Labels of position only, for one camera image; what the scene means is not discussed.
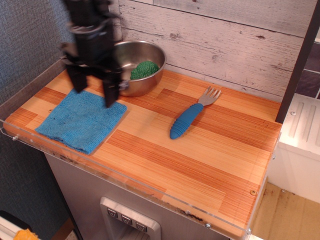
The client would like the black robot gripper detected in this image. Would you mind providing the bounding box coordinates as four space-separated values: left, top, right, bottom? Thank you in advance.
60 17 123 108

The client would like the blue towel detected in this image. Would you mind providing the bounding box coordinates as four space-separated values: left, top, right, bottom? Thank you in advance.
35 89 127 155

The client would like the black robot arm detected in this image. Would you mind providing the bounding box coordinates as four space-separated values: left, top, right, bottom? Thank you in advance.
60 0 123 108

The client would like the yellow black object corner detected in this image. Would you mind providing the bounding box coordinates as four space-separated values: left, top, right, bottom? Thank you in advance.
13 229 39 240

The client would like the stainless steel bowl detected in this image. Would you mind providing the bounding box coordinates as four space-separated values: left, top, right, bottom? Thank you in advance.
114 40 167 97

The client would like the green textured toy vegetable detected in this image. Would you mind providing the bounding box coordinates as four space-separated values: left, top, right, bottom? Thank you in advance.
130 61 160 80

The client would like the grey toy fridge cabinet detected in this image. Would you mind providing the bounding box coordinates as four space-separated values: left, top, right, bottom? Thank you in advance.
43 152 241 240

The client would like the silver dispenser button panel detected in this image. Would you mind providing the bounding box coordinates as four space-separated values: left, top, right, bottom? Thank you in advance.
99 196 162 240

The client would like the white toy sink unit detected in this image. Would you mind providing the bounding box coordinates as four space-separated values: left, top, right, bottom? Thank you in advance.
267 94 320 203

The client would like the blue handled metal fork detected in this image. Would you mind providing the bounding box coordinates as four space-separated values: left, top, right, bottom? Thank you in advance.
169 86 222 140

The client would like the dark vertical post right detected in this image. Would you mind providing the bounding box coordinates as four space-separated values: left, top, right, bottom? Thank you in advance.
275 0 320 124

